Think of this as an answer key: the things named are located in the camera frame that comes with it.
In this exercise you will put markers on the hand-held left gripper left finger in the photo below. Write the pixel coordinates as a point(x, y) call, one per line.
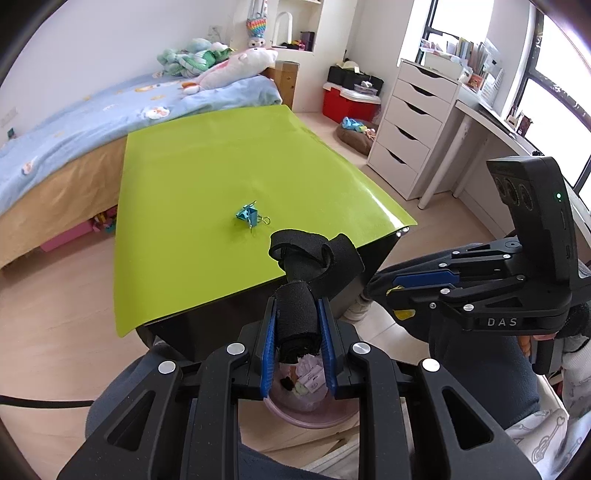
point(269, 350)

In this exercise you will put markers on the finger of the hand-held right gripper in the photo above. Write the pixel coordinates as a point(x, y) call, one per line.
point(415, 299)
point(425, 278)

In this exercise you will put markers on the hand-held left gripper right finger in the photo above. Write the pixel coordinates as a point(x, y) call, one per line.
point(328, 346)

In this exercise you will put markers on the purple printed card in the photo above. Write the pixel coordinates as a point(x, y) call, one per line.
point(310, 381)

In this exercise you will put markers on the mauve plastic waste bin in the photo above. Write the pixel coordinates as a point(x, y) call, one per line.
point(300, 417)

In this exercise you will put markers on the person's right hand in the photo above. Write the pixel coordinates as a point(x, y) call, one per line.
point(579, 323)

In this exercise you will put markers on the white shoe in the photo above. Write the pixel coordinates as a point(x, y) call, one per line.
point(358, 309)

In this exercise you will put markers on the small photo frames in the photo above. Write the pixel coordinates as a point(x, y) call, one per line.
point(519, 123)

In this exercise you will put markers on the dark-framed window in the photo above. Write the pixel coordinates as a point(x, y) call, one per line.
point(457, 18)
point(558, 115)

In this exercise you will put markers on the white desk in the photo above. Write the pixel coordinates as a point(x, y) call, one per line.
point(480, 120)

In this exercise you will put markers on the white drawer cabinet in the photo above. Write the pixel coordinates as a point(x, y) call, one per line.
point(406, 138)

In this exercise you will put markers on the brown pet bed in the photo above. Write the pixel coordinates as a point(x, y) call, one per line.
point(355, 142)

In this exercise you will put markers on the blue and green toy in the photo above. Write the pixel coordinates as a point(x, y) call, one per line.
point(351, 124)

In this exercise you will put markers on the green-topped black table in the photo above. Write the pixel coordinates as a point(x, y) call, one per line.
point(207, 184)

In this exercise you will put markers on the row of books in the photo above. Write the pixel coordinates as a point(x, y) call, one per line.
point(475, 53)

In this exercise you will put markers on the white storage box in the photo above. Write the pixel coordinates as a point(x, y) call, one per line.
point(443, 62)

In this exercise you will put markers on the red cooler box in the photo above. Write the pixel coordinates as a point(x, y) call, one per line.
point(344, 108)

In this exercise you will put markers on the white patterned garment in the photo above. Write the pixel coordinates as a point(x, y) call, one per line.
point(545, 438)

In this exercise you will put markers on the colourful toy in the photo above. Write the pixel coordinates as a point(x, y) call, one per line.
point(105, 222)

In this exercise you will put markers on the black bag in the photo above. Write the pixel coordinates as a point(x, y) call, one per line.
point(355, 79)

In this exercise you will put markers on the white built-in shelf unit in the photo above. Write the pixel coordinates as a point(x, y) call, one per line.
point(330, 69)

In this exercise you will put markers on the pink box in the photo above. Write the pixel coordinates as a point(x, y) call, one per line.
point(69, 235)

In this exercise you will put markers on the wooden nightstand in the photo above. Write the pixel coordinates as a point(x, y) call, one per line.
point(288, 85)

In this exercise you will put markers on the bed with beige skirt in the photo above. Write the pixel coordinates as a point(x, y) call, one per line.
point(60, 189)

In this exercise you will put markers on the dark purple box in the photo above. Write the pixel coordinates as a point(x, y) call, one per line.
point(308, 40)

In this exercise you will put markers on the white and pink plush toy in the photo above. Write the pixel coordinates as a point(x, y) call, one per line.
point(235, 67)

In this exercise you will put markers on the light blue printed blanket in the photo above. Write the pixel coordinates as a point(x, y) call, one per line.
point(92, 120)

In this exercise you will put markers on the white arched stand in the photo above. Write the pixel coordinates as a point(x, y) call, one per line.
point(283, 14)

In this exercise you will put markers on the rainbow hanging plush toy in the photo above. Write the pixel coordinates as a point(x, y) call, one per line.
point(257, 27)

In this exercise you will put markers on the green plush toy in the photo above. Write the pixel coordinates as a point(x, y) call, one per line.
point(189, 57)

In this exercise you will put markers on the white wall outlet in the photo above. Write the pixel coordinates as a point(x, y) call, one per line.
point(8, 116)

